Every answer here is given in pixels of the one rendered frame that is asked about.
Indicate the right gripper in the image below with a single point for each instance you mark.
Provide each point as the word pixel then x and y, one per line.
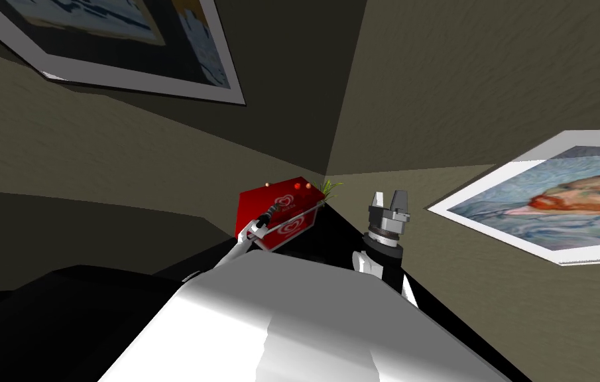
pixel 389 220

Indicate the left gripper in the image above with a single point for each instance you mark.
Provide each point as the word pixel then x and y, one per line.
pixel 269 215

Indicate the red chest freezer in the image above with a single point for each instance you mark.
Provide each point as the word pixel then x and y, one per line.
pixel 294 215

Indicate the green plant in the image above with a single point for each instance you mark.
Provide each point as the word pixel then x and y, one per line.
pixel 330 189

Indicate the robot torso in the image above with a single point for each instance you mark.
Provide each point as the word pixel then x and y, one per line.
pixel 299 318

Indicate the white framed portrait painting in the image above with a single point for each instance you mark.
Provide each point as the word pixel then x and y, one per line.
pixel 559 207

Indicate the white framed dark picture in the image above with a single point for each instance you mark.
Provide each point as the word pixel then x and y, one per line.
pixel 119 42

